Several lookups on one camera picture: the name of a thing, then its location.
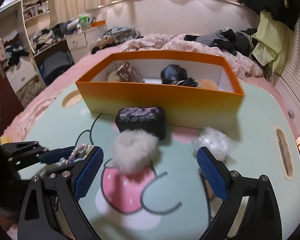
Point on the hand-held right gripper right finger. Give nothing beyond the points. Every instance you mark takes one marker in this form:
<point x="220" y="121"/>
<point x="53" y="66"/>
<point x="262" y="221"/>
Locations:
<point x="211" y="175"/>

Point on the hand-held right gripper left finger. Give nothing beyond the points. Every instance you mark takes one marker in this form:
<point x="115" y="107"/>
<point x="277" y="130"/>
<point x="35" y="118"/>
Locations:
<point x="88" y="172"/>

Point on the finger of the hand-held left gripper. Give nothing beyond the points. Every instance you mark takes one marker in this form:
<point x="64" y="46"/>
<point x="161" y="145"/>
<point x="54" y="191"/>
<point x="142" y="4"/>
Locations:
<point x="55" y="155"/>
<point x="57" y="171"/>

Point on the clear plastic packet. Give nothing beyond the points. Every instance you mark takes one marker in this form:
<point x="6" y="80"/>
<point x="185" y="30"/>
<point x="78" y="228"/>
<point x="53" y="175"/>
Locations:
<point x="215" y="140"/>

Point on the grey fluffy pom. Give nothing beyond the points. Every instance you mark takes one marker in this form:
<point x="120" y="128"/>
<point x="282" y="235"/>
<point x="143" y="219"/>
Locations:
<point x="135" y="152"/>

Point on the glossy black pouch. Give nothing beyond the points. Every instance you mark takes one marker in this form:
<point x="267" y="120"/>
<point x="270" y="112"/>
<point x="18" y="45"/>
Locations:
<point x="142" y="122"/>

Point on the orange gradient cardboard box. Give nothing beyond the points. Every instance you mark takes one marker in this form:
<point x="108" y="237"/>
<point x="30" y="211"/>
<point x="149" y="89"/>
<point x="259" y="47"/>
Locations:
<point x="165" y="100"/>

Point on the dark suitcase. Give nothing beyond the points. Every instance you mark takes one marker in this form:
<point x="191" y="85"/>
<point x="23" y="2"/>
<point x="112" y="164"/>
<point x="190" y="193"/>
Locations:
<point x="56" y="66"/>

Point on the peach plush toy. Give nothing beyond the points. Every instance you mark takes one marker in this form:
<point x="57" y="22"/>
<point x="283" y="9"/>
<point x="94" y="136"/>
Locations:
<point x="207" y="83"/>

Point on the beige soft item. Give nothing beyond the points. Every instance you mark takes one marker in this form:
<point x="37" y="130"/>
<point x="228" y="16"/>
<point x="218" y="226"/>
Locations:
<point x="111" y="76"/>

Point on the small grey sock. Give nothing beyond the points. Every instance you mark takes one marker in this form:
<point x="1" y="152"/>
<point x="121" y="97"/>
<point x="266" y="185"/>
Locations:
<point x="291" y="113"/>

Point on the black crumpled bag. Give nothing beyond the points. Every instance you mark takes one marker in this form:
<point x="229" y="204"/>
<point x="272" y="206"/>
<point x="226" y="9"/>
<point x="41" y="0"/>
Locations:
<point x="173" y="75"/>

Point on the brown printed packet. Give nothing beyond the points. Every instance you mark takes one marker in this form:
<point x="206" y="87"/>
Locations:
<point x="127" y="72"/>

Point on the white card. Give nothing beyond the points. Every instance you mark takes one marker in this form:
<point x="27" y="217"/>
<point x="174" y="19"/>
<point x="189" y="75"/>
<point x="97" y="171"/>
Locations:
<point x="152" y="80"/>

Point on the white nightstand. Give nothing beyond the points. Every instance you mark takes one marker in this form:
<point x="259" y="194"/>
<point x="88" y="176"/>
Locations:
<point x="77" y="41"/>

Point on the pile of folded clothes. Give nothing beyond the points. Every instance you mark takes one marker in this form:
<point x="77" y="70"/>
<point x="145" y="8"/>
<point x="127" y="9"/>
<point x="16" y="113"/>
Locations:
<point x="47" y="36"/>

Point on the white slatted door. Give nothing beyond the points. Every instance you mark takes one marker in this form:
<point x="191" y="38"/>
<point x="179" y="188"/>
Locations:
<point x="295" y="80"/>

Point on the pile of dark clothes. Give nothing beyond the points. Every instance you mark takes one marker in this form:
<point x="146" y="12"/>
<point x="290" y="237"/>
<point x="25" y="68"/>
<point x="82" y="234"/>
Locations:
<point x="222" y="40"/>

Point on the green cup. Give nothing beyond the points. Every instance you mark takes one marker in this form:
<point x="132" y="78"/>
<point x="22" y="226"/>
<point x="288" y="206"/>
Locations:
<point x="83" y="22"/>

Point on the grey patterned cloth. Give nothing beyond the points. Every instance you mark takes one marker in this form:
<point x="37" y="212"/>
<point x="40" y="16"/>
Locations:
<point x="120" y="33"/>

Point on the orange box lid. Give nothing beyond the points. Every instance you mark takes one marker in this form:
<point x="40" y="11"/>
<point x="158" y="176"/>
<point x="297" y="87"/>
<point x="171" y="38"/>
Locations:
<point x="98" y="24"/>

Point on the light green cloth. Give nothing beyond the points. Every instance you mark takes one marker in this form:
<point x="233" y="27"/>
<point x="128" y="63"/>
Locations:
<point x="267" y="45"/>

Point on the pink floral quilt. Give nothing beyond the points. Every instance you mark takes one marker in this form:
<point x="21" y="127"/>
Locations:
<point x="152" y="42"/>

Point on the white desk unit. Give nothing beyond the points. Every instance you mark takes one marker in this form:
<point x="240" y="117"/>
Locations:
<point x="27" y="12"/>

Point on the white padded headboard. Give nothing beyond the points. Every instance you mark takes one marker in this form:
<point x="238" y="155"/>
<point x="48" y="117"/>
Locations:
<point x="177" y="15"/>

